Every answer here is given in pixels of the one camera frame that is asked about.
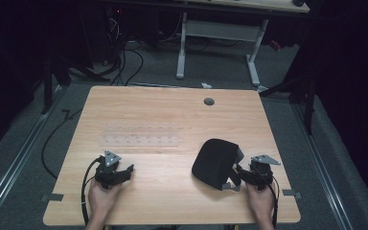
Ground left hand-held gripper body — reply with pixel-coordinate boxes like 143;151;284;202
94;149;123;190

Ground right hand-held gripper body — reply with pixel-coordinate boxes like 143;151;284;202
248;154;283;192

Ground black fabric pouch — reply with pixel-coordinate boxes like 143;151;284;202
191;138;245;193

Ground person's left hand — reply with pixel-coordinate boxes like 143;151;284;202
87;181;124;223

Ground person's right hand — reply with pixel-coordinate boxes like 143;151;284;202
244;181;277;223

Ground clear plastic rack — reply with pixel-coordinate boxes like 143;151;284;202
99;123;180;149

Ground grey tape piece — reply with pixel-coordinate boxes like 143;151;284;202
40;193;65;203
282;189;303;199

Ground black metal stand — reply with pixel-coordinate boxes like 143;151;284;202
40;54;111;115
259;73;317;136

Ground red object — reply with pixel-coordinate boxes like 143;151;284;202
269;39;283;52

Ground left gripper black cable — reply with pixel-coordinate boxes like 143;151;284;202
80;155;105;226

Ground metal floor rail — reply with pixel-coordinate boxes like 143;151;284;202
291;103;354;230
0;84;65;223

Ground black floor cable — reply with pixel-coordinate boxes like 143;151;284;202
40;108;84;180

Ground bundle of black cables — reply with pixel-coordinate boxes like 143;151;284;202
103;12;145;86

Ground white metal desk frame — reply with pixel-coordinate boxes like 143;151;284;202
175;11;270;87

